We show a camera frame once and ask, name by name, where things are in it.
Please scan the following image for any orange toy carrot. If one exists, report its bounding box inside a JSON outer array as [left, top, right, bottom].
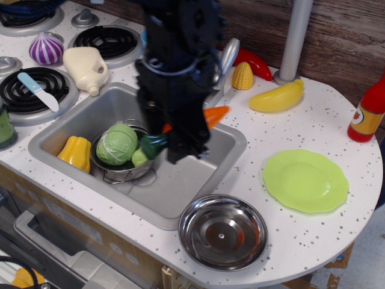
[[140, 105, 230, 160]]

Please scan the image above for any red toy chili pepper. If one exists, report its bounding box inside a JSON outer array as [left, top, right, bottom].
[[233, 48, 273, 81]]

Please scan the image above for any grey sink basin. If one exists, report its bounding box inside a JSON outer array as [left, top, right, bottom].
[[28, 82, 247, 230]]

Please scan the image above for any small green toy vegetable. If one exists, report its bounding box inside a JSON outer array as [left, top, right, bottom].
[[131, 147, 149, 167]]

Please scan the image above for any front left black burner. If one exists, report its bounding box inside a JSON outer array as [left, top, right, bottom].
[[1, 67, 79, 126]]

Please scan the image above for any yellow toy corn cob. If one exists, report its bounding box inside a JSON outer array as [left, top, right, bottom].
[[231, 62, 253, 90]]

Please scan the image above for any black cable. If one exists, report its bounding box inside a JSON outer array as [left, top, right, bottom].
[[143, 48, 223, 85]]

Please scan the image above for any round steel plate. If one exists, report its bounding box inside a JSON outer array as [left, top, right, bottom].
[[178, 194, 268, 272]]

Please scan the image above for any red ketchup bottle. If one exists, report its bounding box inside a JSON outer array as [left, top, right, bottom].
[[347, 75, 384, 142]]

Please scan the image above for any cream toy jug bottle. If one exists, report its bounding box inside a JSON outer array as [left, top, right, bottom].
[[63, 47, 109, 96]]

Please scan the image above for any yellow toy banana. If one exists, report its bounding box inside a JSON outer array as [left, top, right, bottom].
[[248, 79, 304, 112]]

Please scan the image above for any grey vertical pole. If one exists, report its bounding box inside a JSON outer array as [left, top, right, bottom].
[[273, 0, 313, 85]]

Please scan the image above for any light green plastic plate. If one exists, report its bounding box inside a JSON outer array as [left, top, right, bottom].
[[262, 149, 349, 214]]

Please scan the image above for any grey stove knob upper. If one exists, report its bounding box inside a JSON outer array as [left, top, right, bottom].
[[71, 8, 99, 29]]

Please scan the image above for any back left black burner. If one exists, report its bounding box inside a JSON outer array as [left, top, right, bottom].
[[1, 1, 64, 37]]

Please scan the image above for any silver toy faucet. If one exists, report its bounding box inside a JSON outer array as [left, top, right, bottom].
[[203, 38, 240, 108]]

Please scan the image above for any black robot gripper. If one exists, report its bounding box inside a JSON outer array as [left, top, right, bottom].
[[135, 1, 226, 164]]

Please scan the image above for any green toy cabbage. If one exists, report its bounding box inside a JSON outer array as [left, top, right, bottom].
[[96, 123, 138, 166]]

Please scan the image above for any yellow toy bell pepper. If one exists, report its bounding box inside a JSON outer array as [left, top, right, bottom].
[[57, 136, 91, 173]]

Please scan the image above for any black burner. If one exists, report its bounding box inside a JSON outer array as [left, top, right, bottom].
[[1, 1, 64, 37], [68, 25, 144, 69], [1, 67, 79, 126]]

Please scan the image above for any small steel pot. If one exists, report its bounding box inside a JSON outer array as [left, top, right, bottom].
[[91, 119, 153, 184]]

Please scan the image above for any back right black burner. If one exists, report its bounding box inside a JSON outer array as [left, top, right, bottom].
[[68, 25, 144, 69]]

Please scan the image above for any purple striped toy onion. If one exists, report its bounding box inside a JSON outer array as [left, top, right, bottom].
[[28, 33, 64, 65]]

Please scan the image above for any grey oven door handle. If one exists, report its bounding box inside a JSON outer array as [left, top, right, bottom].
[[13, 211, 152, 288]]

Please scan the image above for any grey stove knob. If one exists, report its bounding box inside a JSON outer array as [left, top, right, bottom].
[[0, 57, 22, 78], [71, 8, 99, 29]]

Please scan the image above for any grey stove knob left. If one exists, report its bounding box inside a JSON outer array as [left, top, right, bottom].
[[0, 57, 22, 78]]

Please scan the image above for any blue handled toy knife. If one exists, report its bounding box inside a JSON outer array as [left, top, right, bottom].
[[17, 72, 60, 112]]

